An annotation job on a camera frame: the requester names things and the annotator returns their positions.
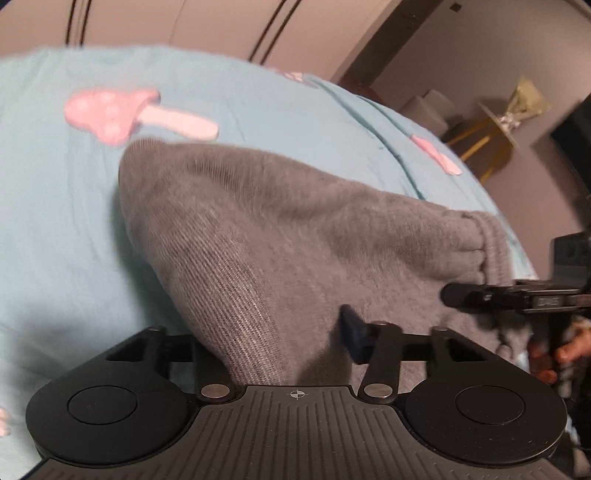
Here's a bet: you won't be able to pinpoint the grey sweatpants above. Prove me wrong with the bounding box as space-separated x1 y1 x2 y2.
118 140 530 385

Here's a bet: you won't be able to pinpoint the person right hand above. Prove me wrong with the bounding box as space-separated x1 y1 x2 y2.
528 321 590 385

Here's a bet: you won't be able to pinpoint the white yellow-legged side table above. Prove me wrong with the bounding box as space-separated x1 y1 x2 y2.
446 102 518 185

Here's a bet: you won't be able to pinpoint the light blue mushroom bedsheet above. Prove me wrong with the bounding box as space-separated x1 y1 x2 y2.
1 47 534 479

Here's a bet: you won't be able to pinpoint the yellow wrapped flower bouquet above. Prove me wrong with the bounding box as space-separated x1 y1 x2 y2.
498 76 551 132

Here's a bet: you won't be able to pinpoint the grey cylindrical stool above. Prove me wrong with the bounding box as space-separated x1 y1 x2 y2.
399 90 463 138

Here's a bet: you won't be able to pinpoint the dark wooden door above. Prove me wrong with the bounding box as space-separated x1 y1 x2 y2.
339 0 443 103

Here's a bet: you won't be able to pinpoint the white sliding wardrobe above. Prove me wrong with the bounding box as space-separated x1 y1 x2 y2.
1 0 399 81

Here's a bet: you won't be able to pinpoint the wall mounted black television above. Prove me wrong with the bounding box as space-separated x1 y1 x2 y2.
551 96 591 177

